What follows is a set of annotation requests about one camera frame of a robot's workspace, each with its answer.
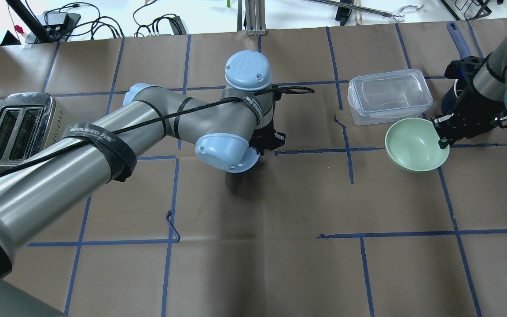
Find metal reacher grabber tool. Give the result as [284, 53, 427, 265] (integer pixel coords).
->
[306, 0, 425, 22]

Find black power adapter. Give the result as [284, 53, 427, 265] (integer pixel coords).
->
[36, 12, 81, 33]

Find cream two-slot toaster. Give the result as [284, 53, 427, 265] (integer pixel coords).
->
[0, 92, 74, 172]

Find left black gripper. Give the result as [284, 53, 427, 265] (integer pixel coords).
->
[249, 117, 286, 156]

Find blue pot with glass lid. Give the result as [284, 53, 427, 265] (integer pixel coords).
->
[441, 22, 472, 114]

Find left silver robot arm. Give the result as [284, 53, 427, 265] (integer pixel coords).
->
[0, 50, 284, 317]

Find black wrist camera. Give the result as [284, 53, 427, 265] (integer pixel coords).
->
[443, 56, 485, 92]

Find black tripod leg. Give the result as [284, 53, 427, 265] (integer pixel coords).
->
[6, 0, 53, 44]

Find aluminium frame post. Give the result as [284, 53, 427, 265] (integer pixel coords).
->
[237, 0, 268, 36]

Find black wire rack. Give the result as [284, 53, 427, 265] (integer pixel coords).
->
[439, 0, 506, 21]

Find clear plastic food container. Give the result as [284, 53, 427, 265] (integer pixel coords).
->
[347, 68, 434, 126]

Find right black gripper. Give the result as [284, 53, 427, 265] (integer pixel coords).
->
[431, 86, 507, 150]

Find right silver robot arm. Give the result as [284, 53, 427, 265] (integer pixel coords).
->
[431, 36, 507, 150]

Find blue bowl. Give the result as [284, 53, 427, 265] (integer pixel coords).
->
[226, 147, 261, 174]

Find green bowl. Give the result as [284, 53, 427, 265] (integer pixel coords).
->
[385, 117, 449, 173]

